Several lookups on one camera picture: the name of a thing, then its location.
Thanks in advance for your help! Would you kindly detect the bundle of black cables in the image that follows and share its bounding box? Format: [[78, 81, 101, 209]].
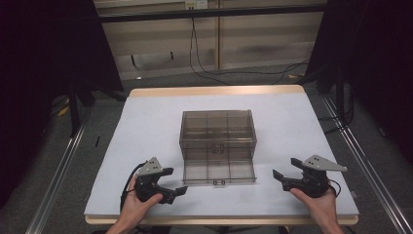
[[317, 82, 357, 136]]

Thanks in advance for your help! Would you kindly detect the black hanging wall cable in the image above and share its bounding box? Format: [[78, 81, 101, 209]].
[[188, 17, 232, 87]]

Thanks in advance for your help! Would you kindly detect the person's left hand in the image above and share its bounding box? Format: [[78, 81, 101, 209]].
[[118, 176, 165, 226]]

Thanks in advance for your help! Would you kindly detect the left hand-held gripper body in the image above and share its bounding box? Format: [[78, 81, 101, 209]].
[[133, 156, 165, 203]]

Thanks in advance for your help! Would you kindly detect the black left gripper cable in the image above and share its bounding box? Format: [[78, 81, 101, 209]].
[[119, 161, 148, 213]]

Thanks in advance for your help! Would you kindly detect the metal floor rail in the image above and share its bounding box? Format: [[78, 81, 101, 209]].
[[320, 94, 413, 234], [24, 119, 90, 234]]

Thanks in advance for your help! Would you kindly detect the person's right hand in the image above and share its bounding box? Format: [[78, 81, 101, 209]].
[[289, 187, 339, 222]]

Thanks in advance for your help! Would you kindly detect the black curtain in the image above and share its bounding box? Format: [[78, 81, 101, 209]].
[[304, 0, 413, 166], [0, 0, 125, 210]]

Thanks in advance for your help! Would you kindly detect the smoky clear plastic drawer box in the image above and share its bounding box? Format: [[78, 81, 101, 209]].
[[178, 109, 258, 164]]

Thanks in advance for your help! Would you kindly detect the white wall outlet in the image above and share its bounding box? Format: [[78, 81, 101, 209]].
[[184, 0, 208, 11]]

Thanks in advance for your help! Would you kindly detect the black metal stand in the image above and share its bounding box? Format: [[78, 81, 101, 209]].
[[67, 82, 97, 138]]

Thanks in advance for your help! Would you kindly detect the black floor cable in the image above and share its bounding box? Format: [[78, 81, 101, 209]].
[[194, 58, 310, 86]]

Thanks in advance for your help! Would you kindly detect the black horizontal bar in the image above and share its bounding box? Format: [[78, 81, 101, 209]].
[[96, 3, 328, 24]]

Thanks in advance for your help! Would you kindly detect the wooden table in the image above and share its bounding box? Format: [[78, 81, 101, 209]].
[[84, 84, 360, 226]]

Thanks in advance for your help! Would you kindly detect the white table mat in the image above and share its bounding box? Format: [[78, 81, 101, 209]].
[[84, 93, 360, 217]]

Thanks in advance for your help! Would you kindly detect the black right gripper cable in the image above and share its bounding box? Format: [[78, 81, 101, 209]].
[[326, 177, 343, 198]]

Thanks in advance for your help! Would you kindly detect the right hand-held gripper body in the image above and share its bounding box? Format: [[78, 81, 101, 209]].
[[292, 154, 349, 199]]

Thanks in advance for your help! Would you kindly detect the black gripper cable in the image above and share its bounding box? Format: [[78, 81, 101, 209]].
[[119, 161, 148, 213], [326, 177, 343, 198]]

